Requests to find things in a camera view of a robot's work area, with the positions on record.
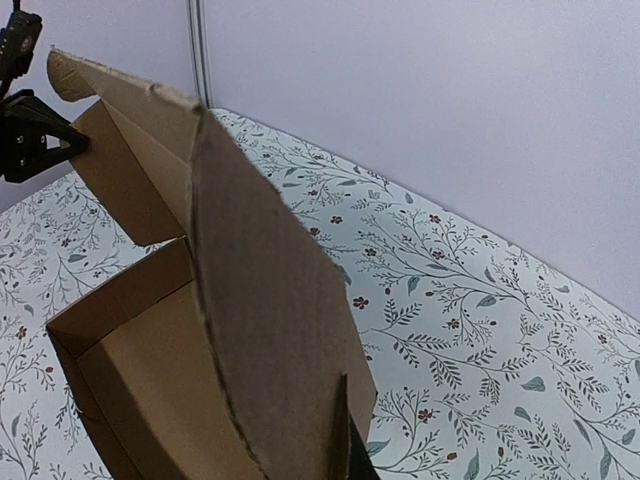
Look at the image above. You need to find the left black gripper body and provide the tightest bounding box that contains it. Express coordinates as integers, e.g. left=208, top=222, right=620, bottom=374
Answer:
left=1, top=97, right=34, bottom=183

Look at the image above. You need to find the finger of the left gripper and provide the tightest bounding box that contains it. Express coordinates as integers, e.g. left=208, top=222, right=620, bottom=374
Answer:
left=19, top=89, right=90, bottom=173

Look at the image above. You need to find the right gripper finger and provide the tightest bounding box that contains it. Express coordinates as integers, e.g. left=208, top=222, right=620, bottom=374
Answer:
left=347, top=417, right=380, bottom=480

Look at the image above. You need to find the brown cardboard box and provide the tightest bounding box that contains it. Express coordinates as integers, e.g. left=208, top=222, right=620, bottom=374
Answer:
left=47, top=49, right=377, bottom=479

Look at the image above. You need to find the floral patterned table mat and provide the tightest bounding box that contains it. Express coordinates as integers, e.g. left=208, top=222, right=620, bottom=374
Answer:
left=1, top=109, right=639, bottom=479

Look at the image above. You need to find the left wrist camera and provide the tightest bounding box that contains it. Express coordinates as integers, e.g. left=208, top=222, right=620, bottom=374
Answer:
left=1, top=10, right=43, bottom=82

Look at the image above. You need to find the left aluminium corner post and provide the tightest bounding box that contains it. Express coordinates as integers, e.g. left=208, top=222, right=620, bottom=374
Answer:
left=186, top=0, right=215, bottom=108

